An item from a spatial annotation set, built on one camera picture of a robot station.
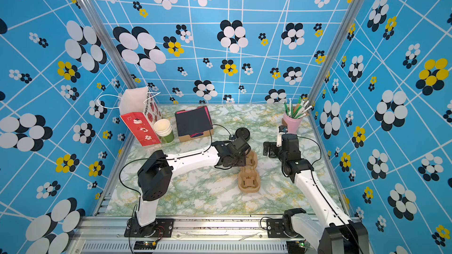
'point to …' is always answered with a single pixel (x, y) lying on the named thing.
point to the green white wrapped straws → (299, 110)
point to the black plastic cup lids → (243, 131)
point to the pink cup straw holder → (293, 124)
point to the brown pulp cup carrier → (249, 180)
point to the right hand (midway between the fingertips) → (276, 142)
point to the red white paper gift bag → (139, 110)
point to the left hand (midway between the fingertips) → (244, 160)
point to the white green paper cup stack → (163, 128)
